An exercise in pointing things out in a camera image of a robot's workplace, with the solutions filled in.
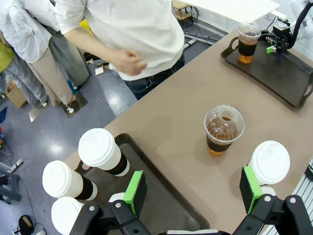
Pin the white paper scrap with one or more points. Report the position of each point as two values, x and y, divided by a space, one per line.
99 71

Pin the metal mannequin base plate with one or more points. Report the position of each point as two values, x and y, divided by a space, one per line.
34 115
80 102

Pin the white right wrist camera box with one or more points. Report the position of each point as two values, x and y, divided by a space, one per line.
281 16

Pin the black bag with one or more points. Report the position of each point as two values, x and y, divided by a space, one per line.
24 222

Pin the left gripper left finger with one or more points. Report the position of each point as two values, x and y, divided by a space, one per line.
137 193

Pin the small wooden rack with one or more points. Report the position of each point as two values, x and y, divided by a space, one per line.
187 16

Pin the clear iced coffee cup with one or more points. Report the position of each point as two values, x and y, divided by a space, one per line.
223 132
248 41

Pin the white tube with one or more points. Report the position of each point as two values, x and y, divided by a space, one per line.
189 44

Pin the brown plastic serving tray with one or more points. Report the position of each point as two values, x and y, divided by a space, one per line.
281 73
166 200

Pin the person's right hand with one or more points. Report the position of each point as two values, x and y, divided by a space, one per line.
128 62

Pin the large white table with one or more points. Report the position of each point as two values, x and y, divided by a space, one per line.
220 7

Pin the figure in grey-green jeans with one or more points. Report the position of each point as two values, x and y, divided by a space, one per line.
71 61

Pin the person in white sweatshirt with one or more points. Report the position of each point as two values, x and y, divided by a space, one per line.
137 24

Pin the person white shirt beige trousers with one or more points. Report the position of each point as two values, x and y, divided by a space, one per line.
29 31

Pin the white paper cup black sleeve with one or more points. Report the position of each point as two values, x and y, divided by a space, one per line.
64 215
270 161
97 147
61 178

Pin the grey furniture leg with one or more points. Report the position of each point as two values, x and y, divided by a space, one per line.
9 193

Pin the aluminium profile frame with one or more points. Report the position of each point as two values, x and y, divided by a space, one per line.
304 195

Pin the cardboard box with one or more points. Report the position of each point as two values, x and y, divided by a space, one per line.
17 98

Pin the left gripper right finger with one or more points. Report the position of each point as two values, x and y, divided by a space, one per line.
250 191

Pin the person's right forearm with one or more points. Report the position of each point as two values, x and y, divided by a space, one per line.
90 46

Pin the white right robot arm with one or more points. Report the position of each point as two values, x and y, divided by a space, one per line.
308 31

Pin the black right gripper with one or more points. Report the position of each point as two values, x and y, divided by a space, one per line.
281 33

